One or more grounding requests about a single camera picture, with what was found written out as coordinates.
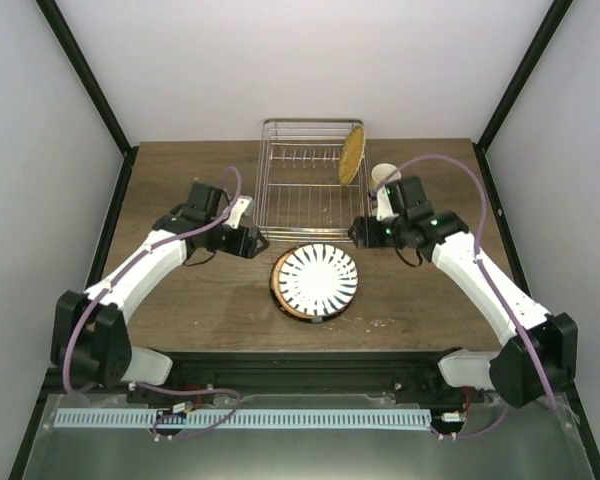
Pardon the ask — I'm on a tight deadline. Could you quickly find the white blue striped plate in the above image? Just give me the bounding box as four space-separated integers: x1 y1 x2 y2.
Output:
279 243 359 299

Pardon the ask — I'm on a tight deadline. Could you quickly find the yellow woven pattern plate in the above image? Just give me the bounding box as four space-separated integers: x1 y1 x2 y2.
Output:
338 125 366 186

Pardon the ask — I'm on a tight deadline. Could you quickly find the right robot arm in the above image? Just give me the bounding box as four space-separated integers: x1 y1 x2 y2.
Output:
348 176 578 408

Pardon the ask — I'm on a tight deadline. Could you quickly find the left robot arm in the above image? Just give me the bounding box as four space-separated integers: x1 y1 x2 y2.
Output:
51 183 268 404

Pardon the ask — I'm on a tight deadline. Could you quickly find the yellow ceramic mug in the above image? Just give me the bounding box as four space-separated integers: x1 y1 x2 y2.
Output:
369 163 401 189

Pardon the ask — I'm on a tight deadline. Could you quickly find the black rimmed cream plate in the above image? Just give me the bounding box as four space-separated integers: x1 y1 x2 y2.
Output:
280 281 357 324

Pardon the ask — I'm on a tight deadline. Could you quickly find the metal front panel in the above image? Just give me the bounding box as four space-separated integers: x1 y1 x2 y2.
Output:
23 395 595 479

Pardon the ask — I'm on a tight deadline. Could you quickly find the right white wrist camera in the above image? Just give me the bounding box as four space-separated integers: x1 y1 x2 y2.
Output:
371 187 397 222

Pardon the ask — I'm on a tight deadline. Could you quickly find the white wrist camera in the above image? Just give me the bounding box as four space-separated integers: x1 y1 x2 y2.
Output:
371 187 397 222
225 195 254 229

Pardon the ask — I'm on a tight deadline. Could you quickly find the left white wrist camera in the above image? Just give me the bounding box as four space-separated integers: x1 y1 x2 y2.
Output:
225 195 254 229

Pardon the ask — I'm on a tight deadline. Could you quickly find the wire dish rack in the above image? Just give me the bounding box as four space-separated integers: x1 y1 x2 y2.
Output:
254 118 372 243

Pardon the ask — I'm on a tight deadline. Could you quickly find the black aluminium frame rail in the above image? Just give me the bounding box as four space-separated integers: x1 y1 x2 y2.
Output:
43 349 572 401

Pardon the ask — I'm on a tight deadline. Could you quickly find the light blue slotted cable duct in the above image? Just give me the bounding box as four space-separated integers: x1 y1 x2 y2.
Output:
53 408 431 430

